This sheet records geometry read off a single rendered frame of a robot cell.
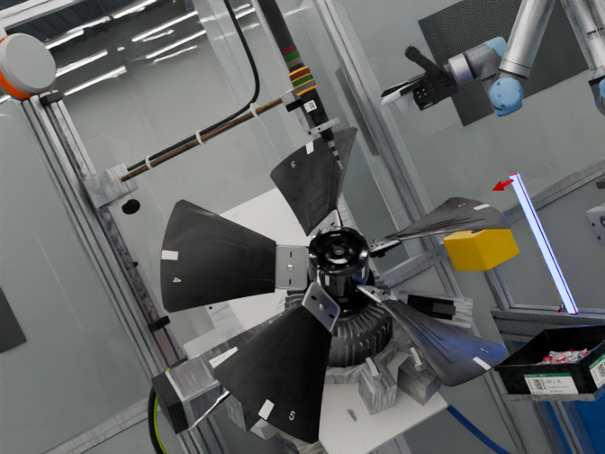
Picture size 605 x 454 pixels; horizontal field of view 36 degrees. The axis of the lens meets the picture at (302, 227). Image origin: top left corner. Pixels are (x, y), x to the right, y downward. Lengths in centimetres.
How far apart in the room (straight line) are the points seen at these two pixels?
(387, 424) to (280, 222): 57
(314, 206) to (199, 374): 42
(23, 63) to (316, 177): 78
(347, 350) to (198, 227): 39
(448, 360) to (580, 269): 132
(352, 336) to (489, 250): 50
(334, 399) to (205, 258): 39
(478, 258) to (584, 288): 79
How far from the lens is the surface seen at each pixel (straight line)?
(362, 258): 175
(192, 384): 182
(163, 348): 231
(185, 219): 186
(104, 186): 220
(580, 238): 294
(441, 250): 269
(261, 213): 220
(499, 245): 222
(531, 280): 284
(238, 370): 165
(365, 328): 186
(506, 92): 230
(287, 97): 185
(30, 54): 234
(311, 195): 194
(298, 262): 182
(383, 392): 183
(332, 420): 189
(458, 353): 170
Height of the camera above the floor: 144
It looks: 5 degrees down
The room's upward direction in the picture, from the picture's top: 25 degrees counter-clockwise
